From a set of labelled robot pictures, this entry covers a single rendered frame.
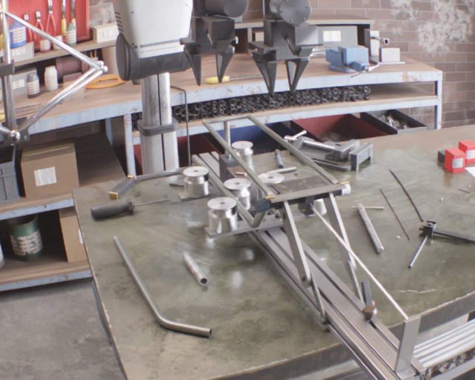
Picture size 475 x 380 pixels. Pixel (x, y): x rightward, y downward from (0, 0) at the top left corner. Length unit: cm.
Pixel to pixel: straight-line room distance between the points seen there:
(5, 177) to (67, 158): 31
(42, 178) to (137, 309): 163
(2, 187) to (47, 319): 60
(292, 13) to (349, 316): 49
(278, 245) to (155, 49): 80
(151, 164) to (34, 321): 106
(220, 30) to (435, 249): 56
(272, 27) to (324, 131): 231
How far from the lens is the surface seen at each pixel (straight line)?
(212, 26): 107
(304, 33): 100
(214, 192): 126
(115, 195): 138
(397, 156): 158
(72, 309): 262
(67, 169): 254
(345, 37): 342
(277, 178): 119
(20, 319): 262
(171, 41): 171
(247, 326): 93
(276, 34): 106
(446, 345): 195
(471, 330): 202
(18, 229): 274
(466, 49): 427
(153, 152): 182
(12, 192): 257
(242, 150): 149
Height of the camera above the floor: 143
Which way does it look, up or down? 24 degrees down
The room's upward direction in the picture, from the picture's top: 2 degrees counter-clockwise
